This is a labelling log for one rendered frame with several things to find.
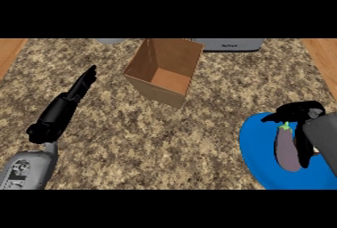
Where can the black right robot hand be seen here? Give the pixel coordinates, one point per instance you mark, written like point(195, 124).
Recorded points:
point(298, 110)

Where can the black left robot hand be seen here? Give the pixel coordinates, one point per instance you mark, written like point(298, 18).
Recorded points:
point(57, 115)

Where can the small grey appliance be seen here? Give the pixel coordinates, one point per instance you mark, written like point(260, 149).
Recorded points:
point(112, 41)

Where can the blue plate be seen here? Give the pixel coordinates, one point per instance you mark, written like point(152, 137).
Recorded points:
point(264, 154)

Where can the large grey appliance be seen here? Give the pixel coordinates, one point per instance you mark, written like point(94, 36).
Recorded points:
point(229, 44)

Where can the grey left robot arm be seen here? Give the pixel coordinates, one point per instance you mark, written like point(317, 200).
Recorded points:
point(28, 169)

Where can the brown cardboard box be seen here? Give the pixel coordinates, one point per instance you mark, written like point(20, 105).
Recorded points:
point(165, 71)

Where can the purple eggplant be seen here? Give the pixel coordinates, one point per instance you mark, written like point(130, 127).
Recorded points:
point(288, 148)

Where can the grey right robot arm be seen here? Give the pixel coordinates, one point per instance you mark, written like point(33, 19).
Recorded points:
point(323, 139)

